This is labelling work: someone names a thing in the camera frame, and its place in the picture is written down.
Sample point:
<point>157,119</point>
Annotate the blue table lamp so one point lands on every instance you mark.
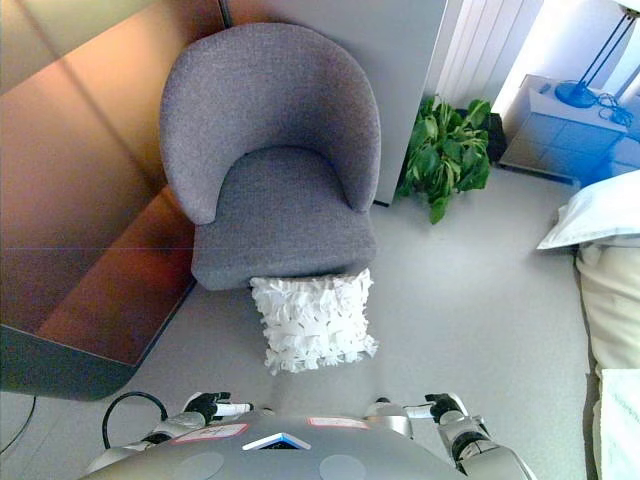
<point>572,93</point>

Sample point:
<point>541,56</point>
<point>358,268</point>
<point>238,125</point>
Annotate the grey fabric tub armchair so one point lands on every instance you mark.
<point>270,100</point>

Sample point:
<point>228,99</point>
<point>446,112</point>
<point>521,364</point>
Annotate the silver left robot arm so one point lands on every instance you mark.
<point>165,430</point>

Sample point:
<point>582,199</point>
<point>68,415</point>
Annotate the white bedside cabinet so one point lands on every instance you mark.
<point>560,135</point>

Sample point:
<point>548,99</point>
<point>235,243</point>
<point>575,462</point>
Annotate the green leafy potted plant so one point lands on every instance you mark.
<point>440,150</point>

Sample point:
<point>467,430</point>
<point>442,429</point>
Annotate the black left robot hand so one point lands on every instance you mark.
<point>207,404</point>

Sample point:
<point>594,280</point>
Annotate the black plant pot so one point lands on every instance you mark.
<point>497,137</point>

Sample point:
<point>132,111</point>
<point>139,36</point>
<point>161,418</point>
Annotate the white fringed throw pillow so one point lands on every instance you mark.
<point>310,320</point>

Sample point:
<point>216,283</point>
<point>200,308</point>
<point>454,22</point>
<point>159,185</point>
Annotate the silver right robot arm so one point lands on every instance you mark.
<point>480,445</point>

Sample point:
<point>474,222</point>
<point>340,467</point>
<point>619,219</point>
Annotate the white bed pillow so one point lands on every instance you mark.
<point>600,210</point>

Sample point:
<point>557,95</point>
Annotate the grey robot torso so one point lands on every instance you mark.
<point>280,457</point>

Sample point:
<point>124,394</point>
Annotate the cream bed duvet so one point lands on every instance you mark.
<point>615,300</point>

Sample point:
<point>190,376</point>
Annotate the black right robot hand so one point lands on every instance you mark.
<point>447,407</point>

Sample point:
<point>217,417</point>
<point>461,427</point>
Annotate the white curtain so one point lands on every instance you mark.
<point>475,45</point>

